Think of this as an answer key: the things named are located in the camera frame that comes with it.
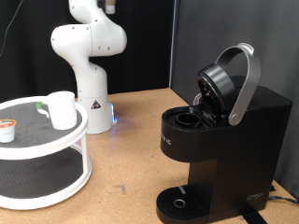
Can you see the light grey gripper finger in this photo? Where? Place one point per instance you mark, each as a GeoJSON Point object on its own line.
{"type": "Point", "coordinates": [110, 6]}

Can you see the black Keurig coffee machine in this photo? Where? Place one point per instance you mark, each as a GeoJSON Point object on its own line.
{"type": "Point", "coordinates": [243, 155]}

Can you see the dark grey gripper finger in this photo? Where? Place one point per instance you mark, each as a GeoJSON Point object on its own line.
{"type": "Point", "coordinates": [101, 3]}

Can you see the white two-tier turntable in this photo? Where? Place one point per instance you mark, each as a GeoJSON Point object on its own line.
{"type": "Point", "coordinates": [37, 151]}

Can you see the black drip tray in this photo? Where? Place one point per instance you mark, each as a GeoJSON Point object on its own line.
{"type": "Point", "coordinates": [193, 202]}

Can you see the black backdrop curtain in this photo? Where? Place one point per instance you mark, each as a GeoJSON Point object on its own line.
{"type": "Point", "coordinates": [146, 46]}

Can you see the black tape strip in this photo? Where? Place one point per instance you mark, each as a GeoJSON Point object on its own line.
{"type": "Point", "coordinates": [252, 216]}

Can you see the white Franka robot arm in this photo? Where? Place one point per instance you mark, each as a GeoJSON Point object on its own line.
{"type": "Point", "coordinates": [90, 40]}

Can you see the white coffee pod orange lid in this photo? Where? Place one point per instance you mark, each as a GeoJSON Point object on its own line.
{"type": "Point", "coordinates": [7, 132]}

